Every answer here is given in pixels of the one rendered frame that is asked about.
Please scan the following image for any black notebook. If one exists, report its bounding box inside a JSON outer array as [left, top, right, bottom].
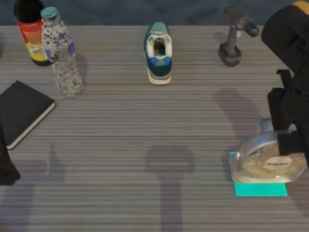
[[0, 80, 56, 150]]

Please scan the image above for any dark bottle with red-orange label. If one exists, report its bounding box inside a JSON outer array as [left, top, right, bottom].
[[13, 0, 53, 67]]

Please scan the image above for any teal and white sneaker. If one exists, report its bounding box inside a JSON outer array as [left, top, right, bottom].
[[144, 19, 173, 86]]

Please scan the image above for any grey power drill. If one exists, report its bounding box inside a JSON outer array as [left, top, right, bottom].
[[218, 5, 260, 67]]

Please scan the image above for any clear water bottle teal cap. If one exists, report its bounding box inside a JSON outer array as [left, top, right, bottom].
[[40, 6, 85, 99]]

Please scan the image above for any cyan card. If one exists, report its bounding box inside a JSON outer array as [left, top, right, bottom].
[[228, 151, 289, 198]]

